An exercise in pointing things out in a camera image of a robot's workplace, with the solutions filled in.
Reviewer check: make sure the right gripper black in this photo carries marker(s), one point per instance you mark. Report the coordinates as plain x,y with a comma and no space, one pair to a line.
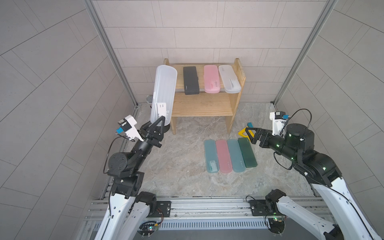
249,134

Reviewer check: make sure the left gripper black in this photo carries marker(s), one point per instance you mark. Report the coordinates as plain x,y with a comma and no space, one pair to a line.
150,137

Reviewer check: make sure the dark green pencil case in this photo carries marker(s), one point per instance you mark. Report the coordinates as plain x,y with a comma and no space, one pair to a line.
247,153

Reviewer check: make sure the light blue pencil case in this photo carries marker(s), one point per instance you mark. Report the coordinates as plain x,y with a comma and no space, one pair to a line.
236,156

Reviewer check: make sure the pink pencil case shelf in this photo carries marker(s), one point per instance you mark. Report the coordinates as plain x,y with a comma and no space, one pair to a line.
224,158
211,79

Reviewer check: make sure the clear white pencil case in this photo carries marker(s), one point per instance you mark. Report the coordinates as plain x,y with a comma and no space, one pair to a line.
229,79
164,93

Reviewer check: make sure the teal pencil case with label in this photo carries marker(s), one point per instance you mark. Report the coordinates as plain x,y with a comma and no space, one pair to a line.
211,156

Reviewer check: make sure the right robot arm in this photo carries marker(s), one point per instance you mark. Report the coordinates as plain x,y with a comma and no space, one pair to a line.
322,173

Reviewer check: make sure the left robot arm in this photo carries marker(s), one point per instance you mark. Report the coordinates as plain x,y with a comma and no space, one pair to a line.
128,206

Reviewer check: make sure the wooden two-tier shelf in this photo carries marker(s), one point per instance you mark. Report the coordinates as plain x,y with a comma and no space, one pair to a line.
221,104

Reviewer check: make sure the black pencil case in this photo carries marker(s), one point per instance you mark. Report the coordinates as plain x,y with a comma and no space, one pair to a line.
191,81

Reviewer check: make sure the pink pencil case top shelf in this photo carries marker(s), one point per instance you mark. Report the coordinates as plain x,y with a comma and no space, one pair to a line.
211,79

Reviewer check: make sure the yellow triangle block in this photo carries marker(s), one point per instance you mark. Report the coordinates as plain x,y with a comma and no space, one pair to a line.
244,134

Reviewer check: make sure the silver microphone on stand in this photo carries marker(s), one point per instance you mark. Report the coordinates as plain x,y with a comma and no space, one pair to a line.
149,99

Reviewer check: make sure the right circuit board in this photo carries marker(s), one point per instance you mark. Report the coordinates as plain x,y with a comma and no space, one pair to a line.
276,225

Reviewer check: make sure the circuit board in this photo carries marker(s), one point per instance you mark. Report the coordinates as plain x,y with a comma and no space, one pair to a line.
276,225
148,228

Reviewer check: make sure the left circuit board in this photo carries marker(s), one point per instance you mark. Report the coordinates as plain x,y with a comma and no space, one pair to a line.
148,228

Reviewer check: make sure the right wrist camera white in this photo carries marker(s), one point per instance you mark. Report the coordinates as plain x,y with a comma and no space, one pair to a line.
279,120

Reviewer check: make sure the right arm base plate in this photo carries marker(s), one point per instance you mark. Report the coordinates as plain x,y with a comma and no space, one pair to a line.
259,208

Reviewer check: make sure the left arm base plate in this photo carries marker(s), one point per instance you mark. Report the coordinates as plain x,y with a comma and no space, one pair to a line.
162,209

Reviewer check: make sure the aluminium mounting rail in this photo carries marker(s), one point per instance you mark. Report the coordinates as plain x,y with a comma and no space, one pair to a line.
182,208

